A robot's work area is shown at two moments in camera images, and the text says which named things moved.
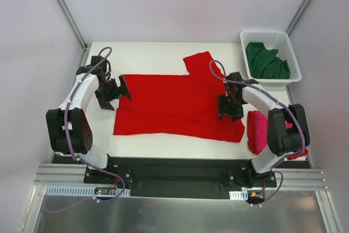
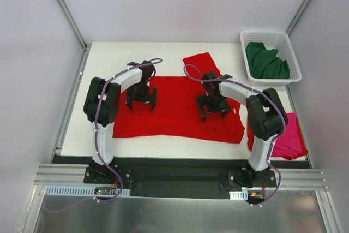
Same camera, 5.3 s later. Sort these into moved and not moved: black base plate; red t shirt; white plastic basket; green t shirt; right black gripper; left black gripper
Moved: left black gripper; right black gripper
Not moved: green t shirt; red t shirt; white plastic basket; black base plate
